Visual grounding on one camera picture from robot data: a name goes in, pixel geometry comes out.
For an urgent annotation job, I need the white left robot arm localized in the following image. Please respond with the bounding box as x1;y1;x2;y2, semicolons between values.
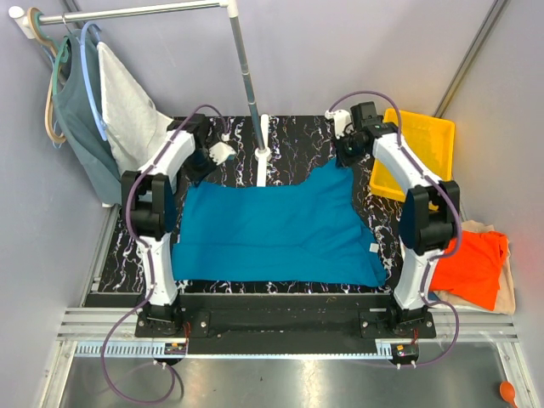
122;113;218;337

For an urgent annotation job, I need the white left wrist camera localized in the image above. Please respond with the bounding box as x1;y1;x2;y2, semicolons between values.
209;133;236;166

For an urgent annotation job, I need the yellow plastic bin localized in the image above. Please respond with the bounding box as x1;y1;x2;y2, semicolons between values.
370;110;456;202

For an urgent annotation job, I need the light blue hanger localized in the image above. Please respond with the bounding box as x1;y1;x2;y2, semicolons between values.
79;21;107;141

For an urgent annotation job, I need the aluminium corner rail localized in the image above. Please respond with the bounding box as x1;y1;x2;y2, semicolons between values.
433;0;510;118

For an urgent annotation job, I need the green hanger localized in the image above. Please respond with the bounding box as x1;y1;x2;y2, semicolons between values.
51;36;70;88

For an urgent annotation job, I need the white hanging shirt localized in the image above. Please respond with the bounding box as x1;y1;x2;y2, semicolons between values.
97;42;173;174

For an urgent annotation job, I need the grey-green hanging shirt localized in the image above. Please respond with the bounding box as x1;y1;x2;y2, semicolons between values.
53;30;122;206

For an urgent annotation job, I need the orange rubber bulb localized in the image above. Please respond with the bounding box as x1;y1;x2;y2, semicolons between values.
499;381;518;408

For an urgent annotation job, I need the beige folded t-shirt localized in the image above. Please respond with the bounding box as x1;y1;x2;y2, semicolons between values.
434;220;516;315

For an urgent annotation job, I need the orange folded t-shirt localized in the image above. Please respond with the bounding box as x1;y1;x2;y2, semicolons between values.
429;230;508;310

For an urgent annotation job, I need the blue t-shirt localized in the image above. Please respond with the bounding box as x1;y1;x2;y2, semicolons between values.
172;161;387;287

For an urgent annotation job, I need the wooden hanger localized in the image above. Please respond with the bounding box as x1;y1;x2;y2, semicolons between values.
26;7;65;145

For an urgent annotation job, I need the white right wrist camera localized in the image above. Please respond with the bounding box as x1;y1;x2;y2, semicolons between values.
325;110;352;139

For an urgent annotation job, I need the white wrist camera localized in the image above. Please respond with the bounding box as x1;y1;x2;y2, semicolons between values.
325;110;352;139
209;133;236;166

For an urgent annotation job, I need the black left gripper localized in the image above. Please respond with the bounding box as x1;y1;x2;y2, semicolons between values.
182;148;221;188

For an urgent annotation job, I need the metal clothes rack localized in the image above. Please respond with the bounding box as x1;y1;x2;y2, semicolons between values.
8;0;271;187

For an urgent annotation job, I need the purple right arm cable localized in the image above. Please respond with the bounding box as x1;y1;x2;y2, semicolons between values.
326;90;465;370

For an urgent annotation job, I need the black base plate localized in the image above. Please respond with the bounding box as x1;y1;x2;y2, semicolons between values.
135;295;436;360

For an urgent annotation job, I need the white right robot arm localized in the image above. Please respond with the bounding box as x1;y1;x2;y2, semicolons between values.
325;102;462;337

